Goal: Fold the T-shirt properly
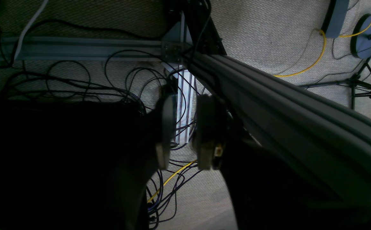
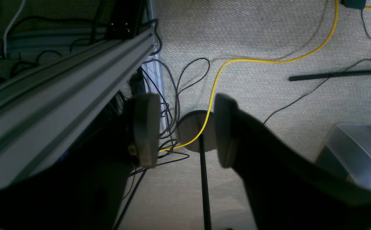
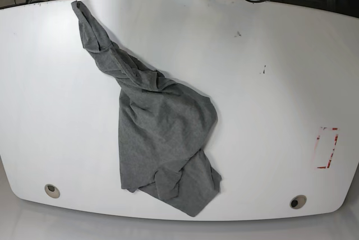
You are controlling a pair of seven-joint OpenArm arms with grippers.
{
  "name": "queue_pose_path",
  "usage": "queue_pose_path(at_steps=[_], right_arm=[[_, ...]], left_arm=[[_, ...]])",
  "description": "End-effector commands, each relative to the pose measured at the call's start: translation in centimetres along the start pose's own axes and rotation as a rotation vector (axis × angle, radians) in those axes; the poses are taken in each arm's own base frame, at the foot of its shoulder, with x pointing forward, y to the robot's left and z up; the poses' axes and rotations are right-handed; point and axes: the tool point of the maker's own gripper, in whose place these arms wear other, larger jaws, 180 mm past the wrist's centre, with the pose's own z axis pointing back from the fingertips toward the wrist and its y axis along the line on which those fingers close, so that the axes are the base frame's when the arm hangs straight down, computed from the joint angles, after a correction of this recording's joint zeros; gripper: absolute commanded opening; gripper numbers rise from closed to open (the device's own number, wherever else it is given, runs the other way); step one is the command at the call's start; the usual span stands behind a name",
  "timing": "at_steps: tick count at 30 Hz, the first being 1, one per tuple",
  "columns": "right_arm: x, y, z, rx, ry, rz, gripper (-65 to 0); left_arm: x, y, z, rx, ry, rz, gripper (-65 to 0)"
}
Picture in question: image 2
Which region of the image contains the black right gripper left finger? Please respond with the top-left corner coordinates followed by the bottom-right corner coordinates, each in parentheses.
top-left (124, 93), bottom-right (161, 169)

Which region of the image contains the black tripod leg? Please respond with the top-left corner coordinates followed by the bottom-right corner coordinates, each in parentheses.
top-left (288, 70), bottom-right (371, 81)

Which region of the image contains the black stand pole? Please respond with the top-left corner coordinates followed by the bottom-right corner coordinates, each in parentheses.
top-left (199, 135), bottom-right (212, 230)

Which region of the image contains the clear plastic box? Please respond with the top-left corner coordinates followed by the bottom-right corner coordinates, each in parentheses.
top-left (315, 123), bottom-right (371, 190)

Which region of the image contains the aluminium frame rail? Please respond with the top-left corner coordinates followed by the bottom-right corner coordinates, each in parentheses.
top-left (0, 28), bottom-right (154, 189)

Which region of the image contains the yellow cable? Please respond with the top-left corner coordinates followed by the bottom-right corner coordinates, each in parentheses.
top-left (159, 0), bottom-right (371, 152)

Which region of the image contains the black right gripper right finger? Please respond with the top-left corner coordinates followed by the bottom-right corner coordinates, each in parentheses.
top-left (214, 94), bottom-right (371, 230)

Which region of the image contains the black cable bundle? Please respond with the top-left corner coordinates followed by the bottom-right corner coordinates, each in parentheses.
top-left (122, 57), bottom-right (210, 176)

